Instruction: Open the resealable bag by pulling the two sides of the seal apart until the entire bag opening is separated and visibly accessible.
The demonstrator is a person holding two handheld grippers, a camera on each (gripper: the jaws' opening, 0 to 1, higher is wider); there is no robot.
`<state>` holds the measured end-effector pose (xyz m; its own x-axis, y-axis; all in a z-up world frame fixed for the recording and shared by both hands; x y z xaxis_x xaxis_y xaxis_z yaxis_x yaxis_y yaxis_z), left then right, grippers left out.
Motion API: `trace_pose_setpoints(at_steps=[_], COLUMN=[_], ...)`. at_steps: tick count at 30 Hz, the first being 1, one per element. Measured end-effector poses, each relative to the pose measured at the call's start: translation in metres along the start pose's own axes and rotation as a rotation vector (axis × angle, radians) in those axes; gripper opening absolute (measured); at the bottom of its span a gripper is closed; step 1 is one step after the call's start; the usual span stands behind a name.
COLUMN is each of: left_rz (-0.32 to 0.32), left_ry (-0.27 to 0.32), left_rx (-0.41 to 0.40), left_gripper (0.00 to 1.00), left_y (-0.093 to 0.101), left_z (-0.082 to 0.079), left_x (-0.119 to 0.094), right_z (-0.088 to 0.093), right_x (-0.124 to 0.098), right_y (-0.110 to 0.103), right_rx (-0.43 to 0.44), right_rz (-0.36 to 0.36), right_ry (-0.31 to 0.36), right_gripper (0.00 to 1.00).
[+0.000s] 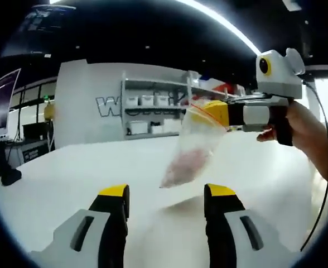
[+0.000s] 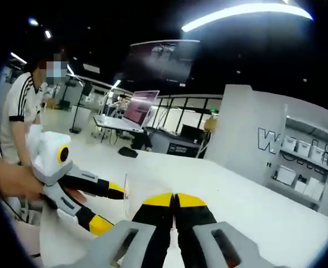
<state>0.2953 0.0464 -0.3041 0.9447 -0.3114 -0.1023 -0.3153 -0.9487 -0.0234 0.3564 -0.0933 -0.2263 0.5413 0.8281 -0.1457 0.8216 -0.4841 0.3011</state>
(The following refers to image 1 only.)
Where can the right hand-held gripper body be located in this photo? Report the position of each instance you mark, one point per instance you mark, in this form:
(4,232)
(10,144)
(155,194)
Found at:
(281,78)

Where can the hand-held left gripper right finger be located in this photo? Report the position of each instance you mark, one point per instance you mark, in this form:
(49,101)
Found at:
(228,229)

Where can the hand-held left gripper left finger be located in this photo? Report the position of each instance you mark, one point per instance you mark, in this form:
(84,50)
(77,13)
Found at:
(91,229)

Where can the clear resealable bag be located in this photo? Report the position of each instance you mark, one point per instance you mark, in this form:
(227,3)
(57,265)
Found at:
(194,150)

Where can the yellow hanging bag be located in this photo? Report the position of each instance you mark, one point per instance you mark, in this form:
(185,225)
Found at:
(48,111)

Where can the person's right hand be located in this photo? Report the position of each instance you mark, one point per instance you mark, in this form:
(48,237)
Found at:
(303,128)

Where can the ceiling light strip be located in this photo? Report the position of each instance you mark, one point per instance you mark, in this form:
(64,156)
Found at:
(231,25)

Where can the grey metal shelf unit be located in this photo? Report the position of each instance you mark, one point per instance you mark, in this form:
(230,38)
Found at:
(155,111)

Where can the black laptop stand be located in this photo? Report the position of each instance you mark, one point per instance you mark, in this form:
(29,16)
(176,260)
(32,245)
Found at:
(9,171)

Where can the row of white storage bins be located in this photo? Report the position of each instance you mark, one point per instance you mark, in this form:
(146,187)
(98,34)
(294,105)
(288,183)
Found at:
(147,100)

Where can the black box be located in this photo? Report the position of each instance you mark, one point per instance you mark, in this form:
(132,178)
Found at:
(33,131)

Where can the white lettered partition panel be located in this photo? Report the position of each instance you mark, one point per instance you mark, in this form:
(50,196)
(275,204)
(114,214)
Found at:
(83,111)

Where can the dark hanging screen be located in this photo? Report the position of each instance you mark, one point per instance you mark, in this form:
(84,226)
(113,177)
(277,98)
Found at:
(38,28)

